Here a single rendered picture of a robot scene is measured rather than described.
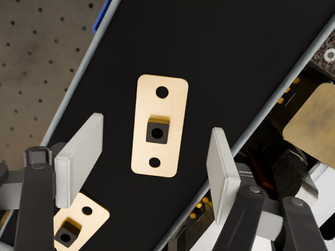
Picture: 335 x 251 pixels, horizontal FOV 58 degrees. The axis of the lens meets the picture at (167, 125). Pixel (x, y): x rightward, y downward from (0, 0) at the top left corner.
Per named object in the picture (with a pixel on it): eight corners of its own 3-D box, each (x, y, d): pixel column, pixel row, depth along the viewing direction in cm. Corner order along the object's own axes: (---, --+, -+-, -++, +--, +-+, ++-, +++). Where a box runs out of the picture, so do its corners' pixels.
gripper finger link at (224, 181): (226, 178, 15) (241, 180, 15) (212, 126, 21) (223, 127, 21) (215, 228, 16) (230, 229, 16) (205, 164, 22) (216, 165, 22)
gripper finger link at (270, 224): (244, 213, 13) (311, 222, 13) (228, 160, 18) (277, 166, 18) (238, 241, 14) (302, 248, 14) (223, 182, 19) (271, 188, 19)
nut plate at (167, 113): (175, 176, 26) (175, 183, 25) (131, 171, 26) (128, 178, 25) (189, 78, 23) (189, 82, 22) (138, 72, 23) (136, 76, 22)
